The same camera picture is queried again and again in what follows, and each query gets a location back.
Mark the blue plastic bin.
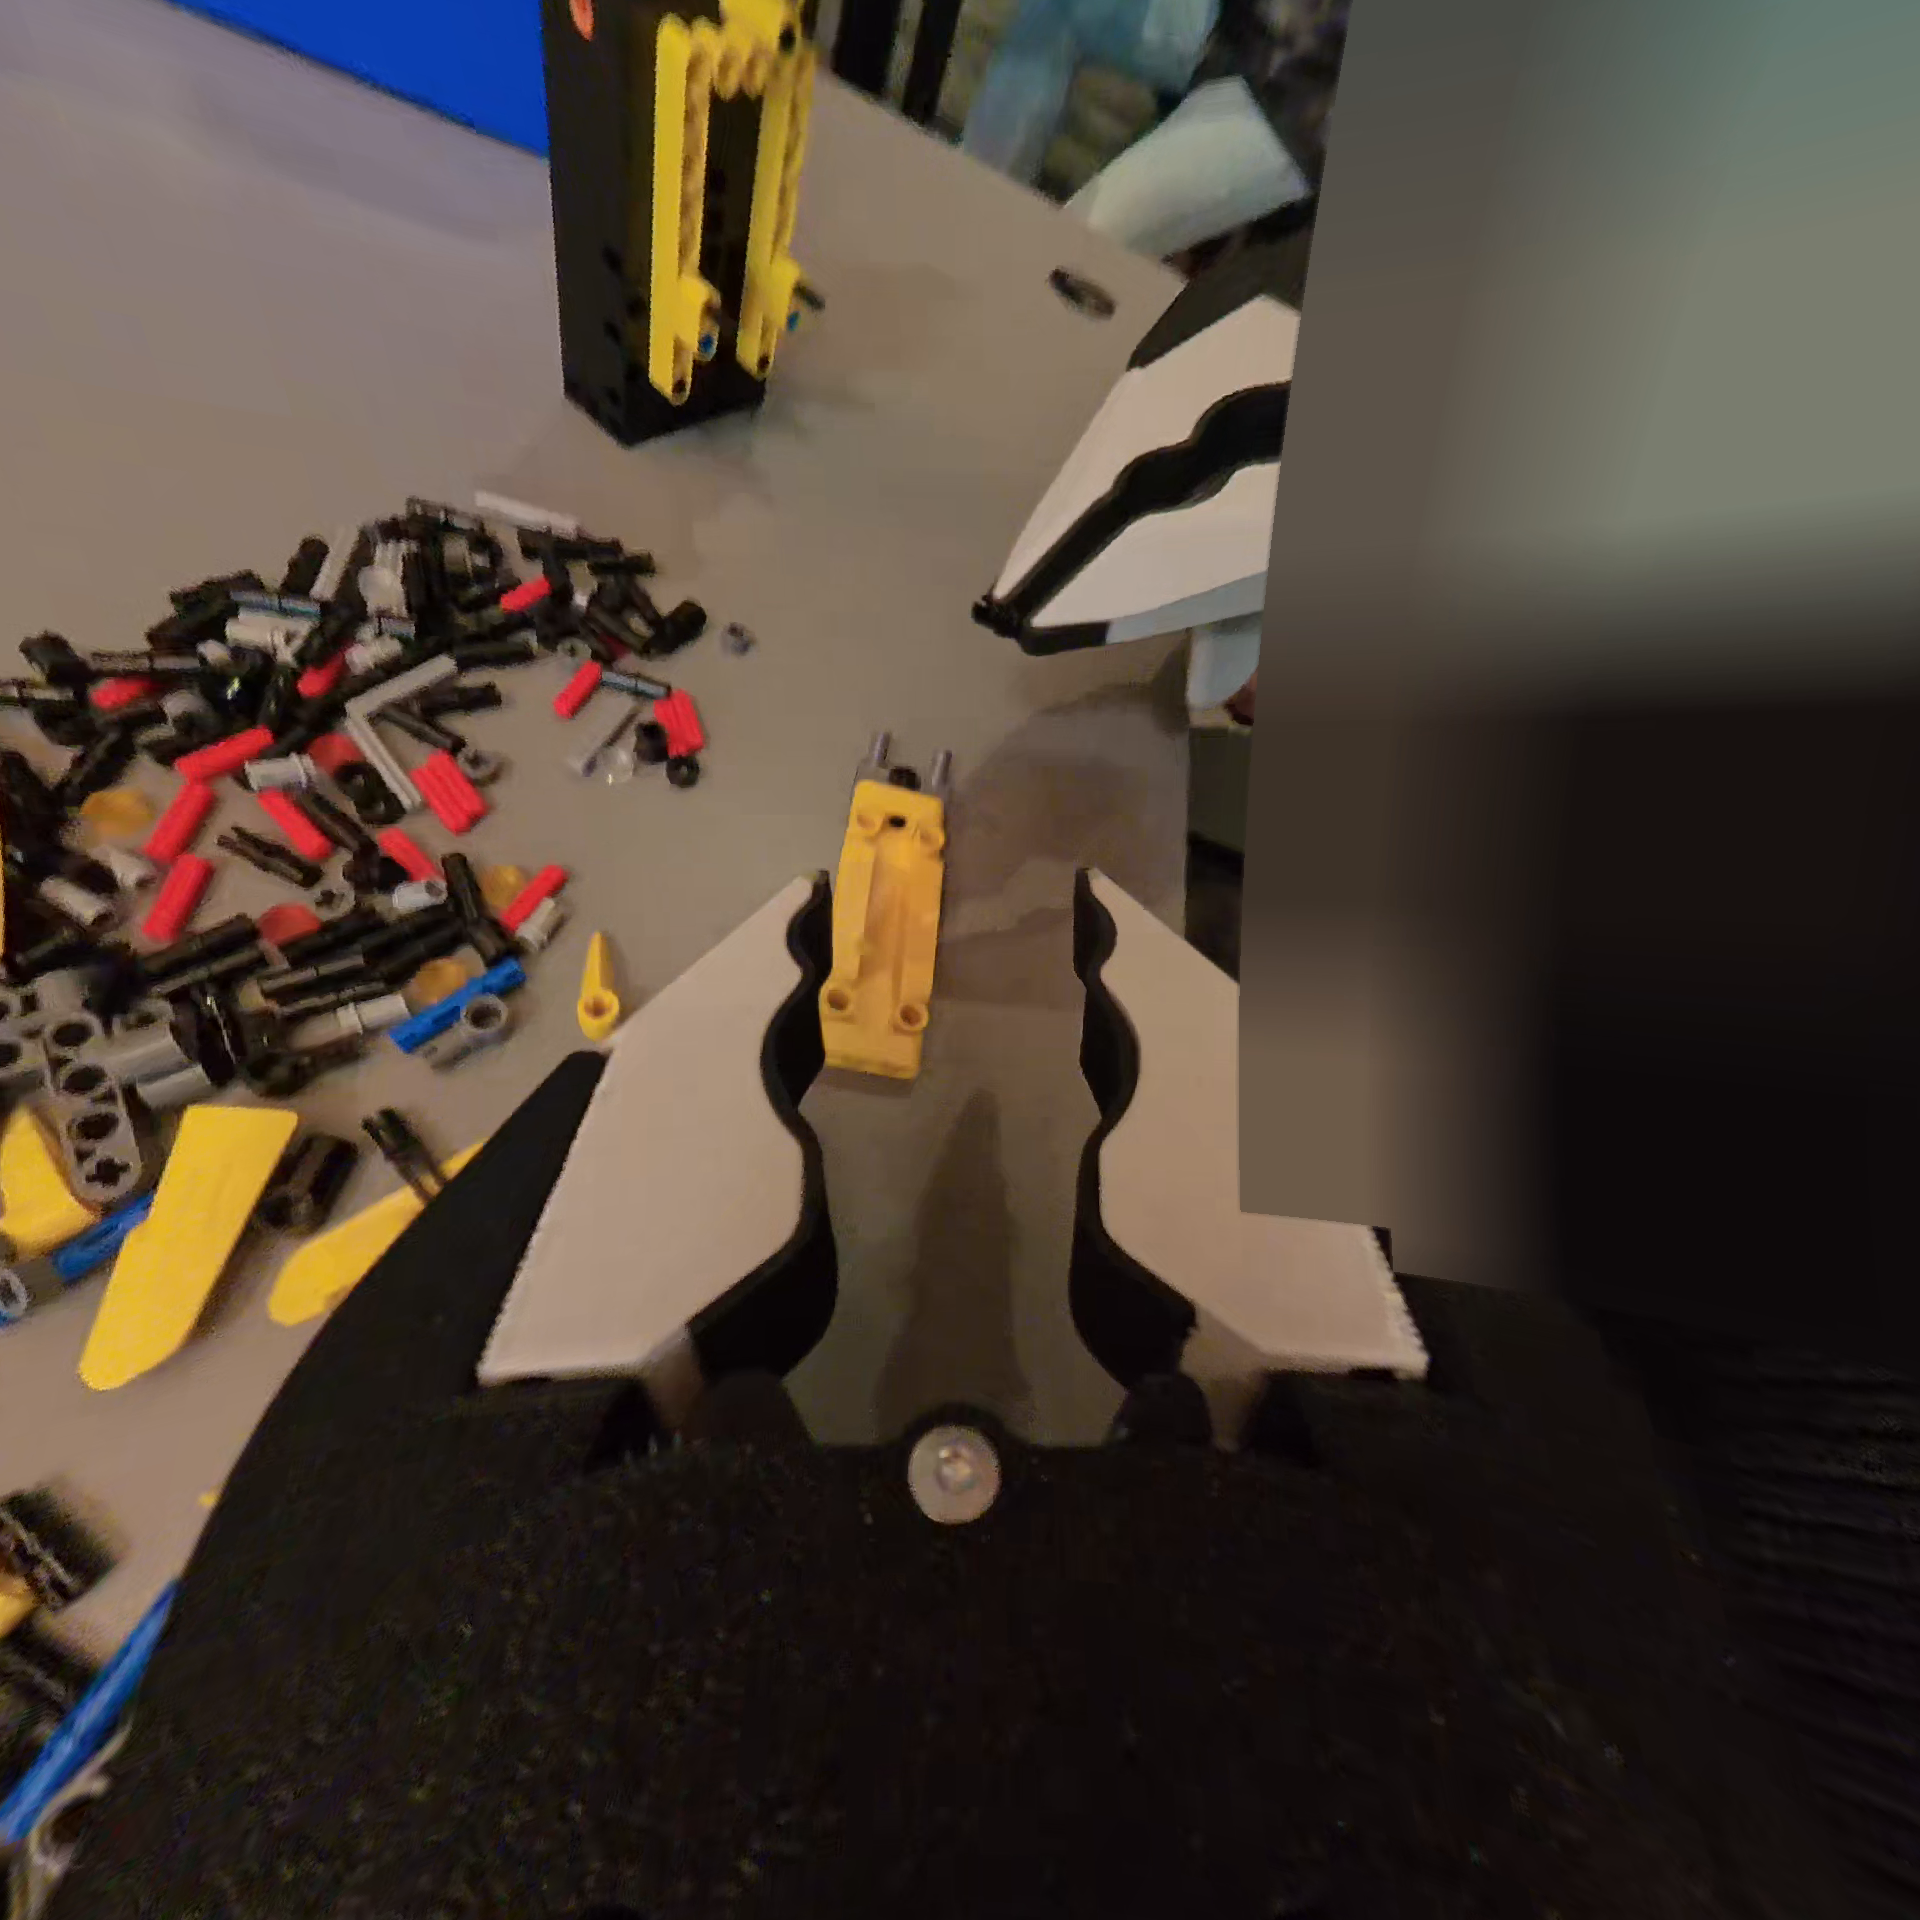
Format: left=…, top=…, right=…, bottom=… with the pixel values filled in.
left=163, top=0, right=554, bottom=160

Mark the pile of black red pins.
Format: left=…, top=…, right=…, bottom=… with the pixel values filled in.
left=0, top=492, right=756, bottom=1101

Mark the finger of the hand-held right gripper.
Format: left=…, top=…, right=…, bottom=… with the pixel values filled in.
left=989, top=449, right=1290, bottom=710
left=975, top=297, right=1303, bottom=633

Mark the yellow toy wedge panel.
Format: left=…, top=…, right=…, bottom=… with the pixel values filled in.
left=77, top=1106, right=300, bottom=1392

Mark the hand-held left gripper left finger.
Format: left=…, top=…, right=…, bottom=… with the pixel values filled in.
left=476, top=871, right=839, bottom=1433

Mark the yellow toy panel with pins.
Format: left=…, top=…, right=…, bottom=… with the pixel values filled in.
left=820, top=729, right=955, bottom=1082

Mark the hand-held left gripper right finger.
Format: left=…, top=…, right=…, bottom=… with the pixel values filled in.
left=1069, top=866, right=1431, bottom=1453

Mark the heap of assorted yellow parts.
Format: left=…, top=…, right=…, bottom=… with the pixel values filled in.
left=0, top=960, right=485, bottom=1907

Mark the black and yellow toy tower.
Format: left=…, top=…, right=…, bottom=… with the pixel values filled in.
left=541, top=0, right=827, bottom=449

